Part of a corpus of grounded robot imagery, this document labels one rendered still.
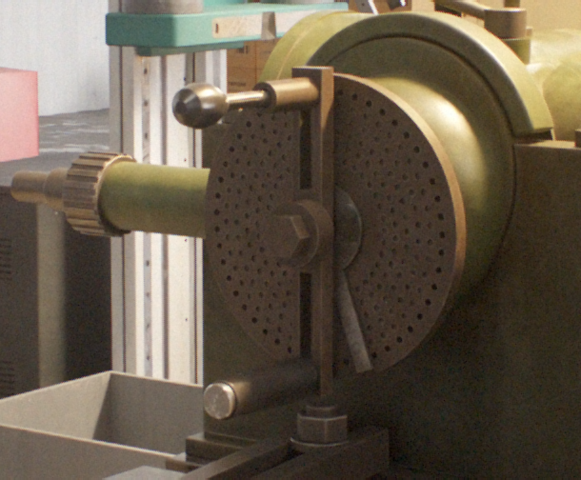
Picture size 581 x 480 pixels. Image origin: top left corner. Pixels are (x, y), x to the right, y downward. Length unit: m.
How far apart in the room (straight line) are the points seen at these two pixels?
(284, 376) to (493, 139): 0.20
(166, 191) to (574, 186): 0.27
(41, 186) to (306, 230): 0.28
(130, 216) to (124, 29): 2.57
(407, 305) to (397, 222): 0.05
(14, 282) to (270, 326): 2.94
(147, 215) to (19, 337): 2.87
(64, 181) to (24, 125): 4.31
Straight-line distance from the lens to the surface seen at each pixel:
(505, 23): 1.41
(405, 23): 1.38
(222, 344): 1.48
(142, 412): 3.84
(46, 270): 4.26
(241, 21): 4.13
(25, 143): 5.79
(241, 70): 10.19
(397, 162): 1.29
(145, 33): 3.98
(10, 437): 3.49
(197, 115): 1.20
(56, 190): 1.49
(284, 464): 1.34
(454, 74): 1.35
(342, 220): 1.31
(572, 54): 1.48
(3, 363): 4.33
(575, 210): 1.32
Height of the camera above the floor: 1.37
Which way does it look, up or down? 9 degrees down
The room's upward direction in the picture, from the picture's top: straight up
